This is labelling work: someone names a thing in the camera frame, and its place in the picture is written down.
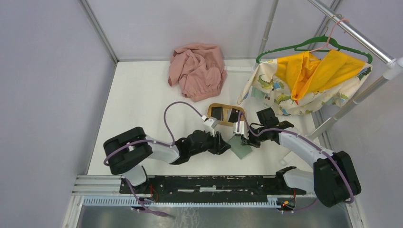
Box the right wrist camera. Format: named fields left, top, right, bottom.
left=233, top=121, right=248, bottom=135

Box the pink crumpled cloth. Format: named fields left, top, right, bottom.
left=167, top=43, right=227, bottom=102

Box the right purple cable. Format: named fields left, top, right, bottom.
left=238, top=111, right=355, bottom=214

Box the green clothes hanger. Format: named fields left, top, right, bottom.
left=255, top=35, right=374, bottom=66

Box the white perforated cable duct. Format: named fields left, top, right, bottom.
left=83, top=196, right=279, bottom=209

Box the green leather card holder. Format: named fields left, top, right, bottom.
left=227, top=135, right=252, bottom=160

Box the tan oval tray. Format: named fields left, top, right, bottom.
left=207, top=103, right=246, bottom=126

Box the dinosaur print yellow garment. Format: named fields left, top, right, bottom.
left=237, top=49, right=373, bottom=116

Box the pink clothes hanger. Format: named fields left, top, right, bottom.
left=309, top=14, right=350, bottom=52

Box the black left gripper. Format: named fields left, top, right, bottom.
left=190, top=128, right=231, bottom=157

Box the metal clothes rack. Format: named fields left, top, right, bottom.
left=250, top=0, right=403, bottom=141

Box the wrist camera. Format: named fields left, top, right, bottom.
left=233, top=121, right=248, bottom=135
left=202, top=115, right=219, bottom=137

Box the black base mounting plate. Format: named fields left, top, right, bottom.
left=134, top=175, right=306, bottom=203

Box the purple cable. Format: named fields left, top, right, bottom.
left=103, top=101, right=209, bottom=218
left=238, top=111, right=355, bottom=214

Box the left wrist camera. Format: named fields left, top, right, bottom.
left=202, top=115, right=219, bottom=137

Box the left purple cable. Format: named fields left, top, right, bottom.
left=103, top=101, right=209, bottom=218

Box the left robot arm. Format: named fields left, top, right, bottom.
left=103, top=127, right=231, bottom=194

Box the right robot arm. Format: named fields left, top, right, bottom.
left=233, top=108, right=362, bottom=208

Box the black card in tray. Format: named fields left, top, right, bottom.
left=211, top=107, right=223, bottom=121
left=228, top=108, right=240, bottom=123

